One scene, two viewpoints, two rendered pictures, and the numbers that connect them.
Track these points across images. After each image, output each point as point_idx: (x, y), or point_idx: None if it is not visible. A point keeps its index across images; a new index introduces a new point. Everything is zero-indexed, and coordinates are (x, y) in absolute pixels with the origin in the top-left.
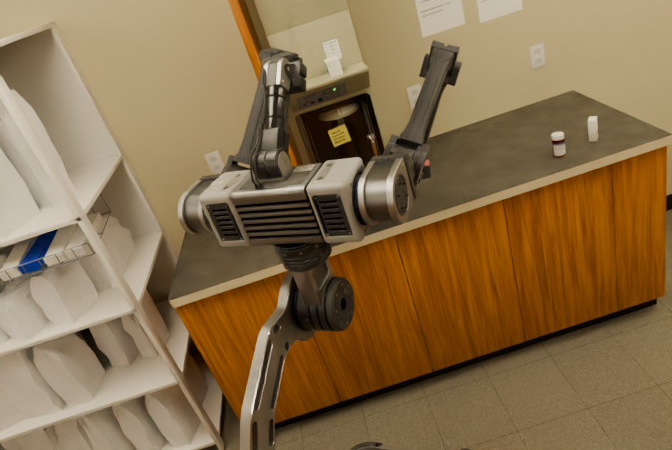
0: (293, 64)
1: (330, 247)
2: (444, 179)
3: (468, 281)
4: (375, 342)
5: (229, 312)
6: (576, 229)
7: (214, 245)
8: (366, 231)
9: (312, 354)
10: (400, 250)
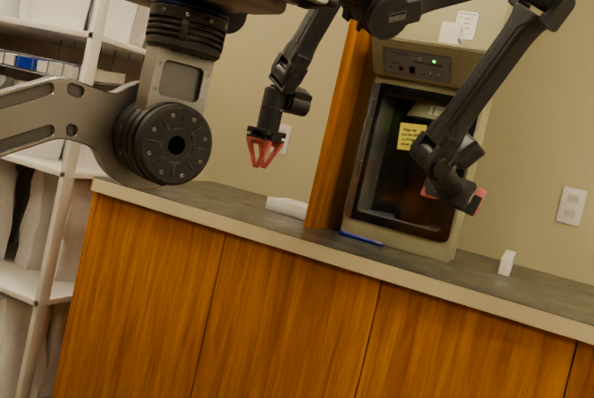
0: None
1: (209, 48)
2: (516, 287)
3: None
4: None
5: (135, 245)
6: None
7: (195, 190)
8: None
9: (179, 391)
10: (376, 316)
